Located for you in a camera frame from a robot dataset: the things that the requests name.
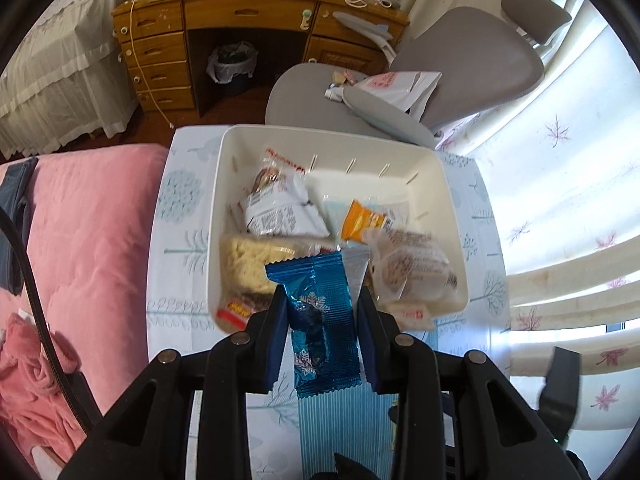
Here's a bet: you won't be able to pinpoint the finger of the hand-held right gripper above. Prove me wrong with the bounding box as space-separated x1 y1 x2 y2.
537 345 583 446

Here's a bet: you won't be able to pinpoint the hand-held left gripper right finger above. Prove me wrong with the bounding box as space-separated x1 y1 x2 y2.
352 285 568 480

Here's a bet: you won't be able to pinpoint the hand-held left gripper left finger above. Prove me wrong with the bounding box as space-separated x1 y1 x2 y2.
60 282 296 480

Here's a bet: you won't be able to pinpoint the clear brown nut packet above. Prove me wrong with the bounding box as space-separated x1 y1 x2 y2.
227 287 273 313

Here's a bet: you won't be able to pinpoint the blue snowflake snack packet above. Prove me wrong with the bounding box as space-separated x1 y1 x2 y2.
265 245 372 401

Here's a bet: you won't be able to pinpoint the red white cookie packet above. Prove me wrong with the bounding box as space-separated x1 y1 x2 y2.
215 300 253 333

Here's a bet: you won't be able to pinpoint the brown kraft cracker packet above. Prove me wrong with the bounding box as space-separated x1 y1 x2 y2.
385 300 441 331

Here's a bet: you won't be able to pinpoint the yellow noodle snack packet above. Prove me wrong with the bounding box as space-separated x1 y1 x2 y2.
220 232 321 296

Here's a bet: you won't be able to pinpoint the clear bread packet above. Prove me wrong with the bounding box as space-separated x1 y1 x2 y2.
367 227 460 306

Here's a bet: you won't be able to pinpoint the orange white oat packet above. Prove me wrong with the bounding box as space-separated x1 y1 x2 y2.
341 199 393 243

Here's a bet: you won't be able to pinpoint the grey blue snack packet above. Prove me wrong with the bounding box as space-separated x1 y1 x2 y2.
239 175 332 238

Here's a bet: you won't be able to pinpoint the clear red-topped peanut packet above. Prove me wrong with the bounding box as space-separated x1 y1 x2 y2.
250 147 307 196

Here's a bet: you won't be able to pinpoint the white plastic bin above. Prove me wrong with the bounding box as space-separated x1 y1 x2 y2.
204 124 470 333

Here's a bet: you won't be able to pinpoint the tree print tablecloth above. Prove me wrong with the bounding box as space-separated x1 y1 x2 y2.
145 125 513 480

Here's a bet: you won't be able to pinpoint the white leaf print curtain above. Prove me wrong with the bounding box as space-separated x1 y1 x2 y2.
405 0 640 431

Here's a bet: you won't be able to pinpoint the pink blanket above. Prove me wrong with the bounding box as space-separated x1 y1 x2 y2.
0 142 171 466

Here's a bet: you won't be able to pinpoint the pink fleece garment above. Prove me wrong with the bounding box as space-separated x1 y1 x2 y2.
0 310 88 456

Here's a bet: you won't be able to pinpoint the white pink paper bag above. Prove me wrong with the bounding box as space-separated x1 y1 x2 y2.
352 70 443 123

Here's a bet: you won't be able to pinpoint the small snack wrappers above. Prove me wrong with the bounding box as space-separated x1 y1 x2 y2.
327 67 358 90

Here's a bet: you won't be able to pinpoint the trash bin with dark bag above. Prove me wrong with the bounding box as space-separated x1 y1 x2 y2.
206 41 260 97

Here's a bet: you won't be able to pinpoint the blue denim bag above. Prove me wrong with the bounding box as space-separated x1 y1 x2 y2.
0 156 40 296

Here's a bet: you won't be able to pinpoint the grey office chair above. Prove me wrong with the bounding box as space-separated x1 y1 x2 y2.
265 0 573 151

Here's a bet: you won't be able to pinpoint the wooden desk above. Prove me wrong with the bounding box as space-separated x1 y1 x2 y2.
111 0 411 116

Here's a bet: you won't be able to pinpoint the white lace cover cloth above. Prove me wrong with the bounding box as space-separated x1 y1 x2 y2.
0 0 143 158

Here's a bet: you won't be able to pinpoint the black strap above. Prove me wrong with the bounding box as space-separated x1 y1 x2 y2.
0 207 101 431

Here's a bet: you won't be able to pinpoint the white cable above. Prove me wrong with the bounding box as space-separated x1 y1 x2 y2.
117 0 173 128

